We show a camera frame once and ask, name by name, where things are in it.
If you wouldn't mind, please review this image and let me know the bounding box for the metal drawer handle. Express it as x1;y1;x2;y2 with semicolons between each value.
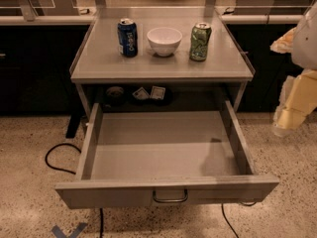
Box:
153;189;188;203

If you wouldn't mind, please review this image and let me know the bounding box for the black floor cable left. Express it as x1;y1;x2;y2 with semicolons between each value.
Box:
44;143;83;176

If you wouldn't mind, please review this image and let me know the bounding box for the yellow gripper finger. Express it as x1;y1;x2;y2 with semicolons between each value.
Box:
270;28;295;54
272;70;317;137

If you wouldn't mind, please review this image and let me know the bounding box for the left white paper tag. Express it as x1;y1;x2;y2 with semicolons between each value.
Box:
133;87;150;100

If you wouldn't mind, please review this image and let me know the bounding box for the right white paper tag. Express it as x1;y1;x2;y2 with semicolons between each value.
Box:
151;86;165;100

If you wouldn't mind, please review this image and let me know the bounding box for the grey metal cabinet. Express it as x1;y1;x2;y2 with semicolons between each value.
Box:
68;5;257;119

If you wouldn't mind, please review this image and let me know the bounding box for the blue tape cross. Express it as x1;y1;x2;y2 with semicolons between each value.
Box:
51;222;89;238

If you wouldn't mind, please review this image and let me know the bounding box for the white ceramic bowl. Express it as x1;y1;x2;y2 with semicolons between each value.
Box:
147;27;182;57

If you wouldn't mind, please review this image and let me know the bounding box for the black floor cable right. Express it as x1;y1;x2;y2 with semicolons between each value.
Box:
220;203;240;238

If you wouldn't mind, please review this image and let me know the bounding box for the green soda can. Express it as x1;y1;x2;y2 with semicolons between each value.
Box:
189;22;212;61

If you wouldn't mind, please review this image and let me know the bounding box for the blue Pepsi can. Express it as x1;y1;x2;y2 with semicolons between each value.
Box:
117;18;138;58

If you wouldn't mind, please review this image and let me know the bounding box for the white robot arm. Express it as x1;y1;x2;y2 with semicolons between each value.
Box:
270;3;317;137

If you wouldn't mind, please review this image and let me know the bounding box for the open grey top drawer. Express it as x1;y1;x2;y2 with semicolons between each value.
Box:
55;102;279;208

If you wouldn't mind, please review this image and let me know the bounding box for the white paper tag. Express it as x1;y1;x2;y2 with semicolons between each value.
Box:
151;86;165;100
133;87;150;100

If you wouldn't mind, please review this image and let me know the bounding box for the black floor cable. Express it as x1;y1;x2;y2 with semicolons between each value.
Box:
220;203;240;238
44;143;83;176

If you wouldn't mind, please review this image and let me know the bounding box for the tape roll under cabinet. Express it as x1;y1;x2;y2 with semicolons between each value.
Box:
105;86;125;100

